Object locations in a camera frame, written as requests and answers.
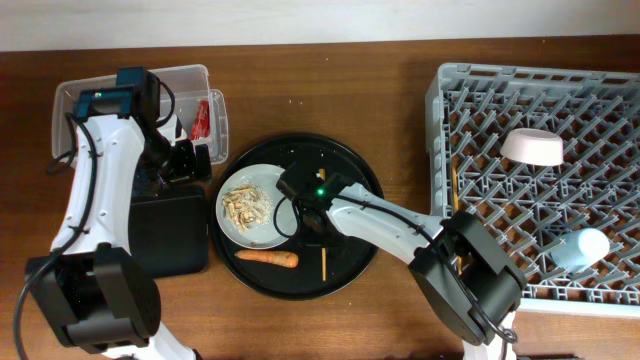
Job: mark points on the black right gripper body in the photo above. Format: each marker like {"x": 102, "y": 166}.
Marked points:
{"x": 308, "y": 230}

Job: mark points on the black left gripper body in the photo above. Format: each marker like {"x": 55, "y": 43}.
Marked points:
{"x": 182, "y": 163}

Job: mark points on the wooden chopstick long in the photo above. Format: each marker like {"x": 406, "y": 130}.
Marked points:
{"x": 322, "y": 176}

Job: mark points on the red snack wrapper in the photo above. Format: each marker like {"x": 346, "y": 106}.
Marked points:
{"x": 201, "y": 126}

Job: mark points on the orange carrot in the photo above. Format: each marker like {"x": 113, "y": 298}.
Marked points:
{"x": 279, "y": 258}

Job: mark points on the grey plate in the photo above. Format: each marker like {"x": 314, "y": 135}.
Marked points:
{"x": 282, "y": 223}

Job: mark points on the rice and food scraps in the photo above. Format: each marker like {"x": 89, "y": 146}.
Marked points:
{"x": 246, "y": 206}

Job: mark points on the pink bowl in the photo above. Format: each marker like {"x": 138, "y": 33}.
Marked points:
{"x": 533, "y": 147}

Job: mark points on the blue cup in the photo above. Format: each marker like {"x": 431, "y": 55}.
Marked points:
{"x": 579, "y": 250}

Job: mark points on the wooden chopstick short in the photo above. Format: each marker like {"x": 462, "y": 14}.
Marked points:
{"x": 456, "y": 207}

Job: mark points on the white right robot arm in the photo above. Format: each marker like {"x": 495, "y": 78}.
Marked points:
{"x": 470, "y": 282}

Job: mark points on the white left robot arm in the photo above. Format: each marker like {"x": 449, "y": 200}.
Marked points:
{"x": 90, "y": 290}

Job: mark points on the clear plastic waste bin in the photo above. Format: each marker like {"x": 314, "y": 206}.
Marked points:
{"x": 190, "y": 85}

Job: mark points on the grey dishwasher rack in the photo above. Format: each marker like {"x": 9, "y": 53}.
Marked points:
{"x": 471, "y": 108}

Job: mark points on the round black tray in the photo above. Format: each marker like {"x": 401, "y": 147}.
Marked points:
{"x": 346, "y": 259}

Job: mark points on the rectangular black tray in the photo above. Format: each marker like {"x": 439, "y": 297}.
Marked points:
{"x": 168, "y": 234}

